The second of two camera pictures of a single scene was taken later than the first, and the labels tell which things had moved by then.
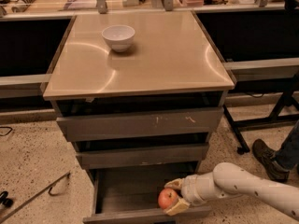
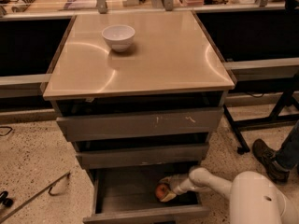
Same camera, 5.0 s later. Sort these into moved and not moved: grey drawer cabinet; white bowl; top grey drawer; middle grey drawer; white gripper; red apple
Moved: white gripper; red apple
Not moved: top grey drawer; middle grey drawer; white bowl; grey drawer cabinet
